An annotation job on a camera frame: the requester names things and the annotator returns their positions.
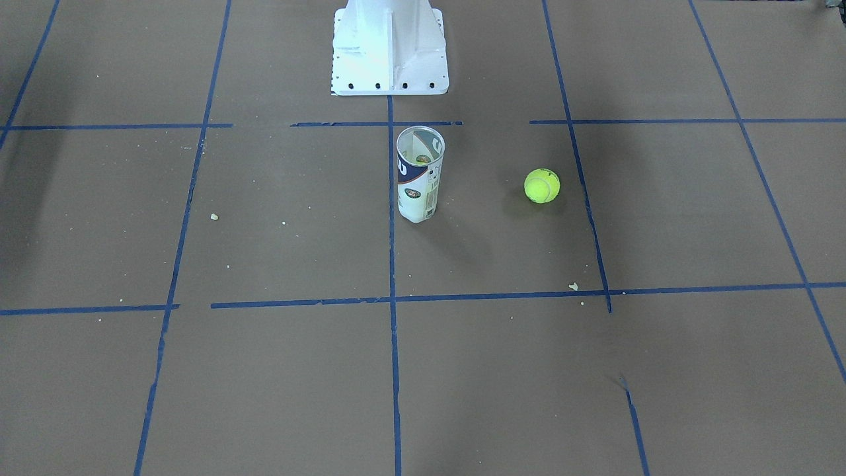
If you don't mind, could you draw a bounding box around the yellow tennis ball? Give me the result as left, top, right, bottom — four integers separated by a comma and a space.
523, 168, 561, 203

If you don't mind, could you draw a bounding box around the clear tennis ball can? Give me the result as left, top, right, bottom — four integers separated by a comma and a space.
396, 126, 446, 223

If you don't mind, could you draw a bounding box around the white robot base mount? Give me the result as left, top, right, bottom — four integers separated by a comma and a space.
330, 1, 449, 97

